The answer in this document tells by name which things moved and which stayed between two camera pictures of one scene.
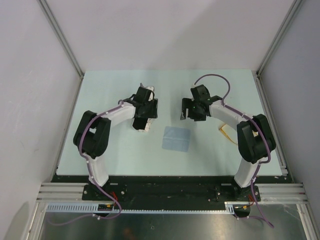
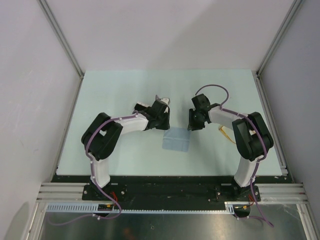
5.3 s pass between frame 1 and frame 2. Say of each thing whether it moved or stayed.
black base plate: stayed
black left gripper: moved
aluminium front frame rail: stayed
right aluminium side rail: stayed
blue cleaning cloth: stayed
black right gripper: moved
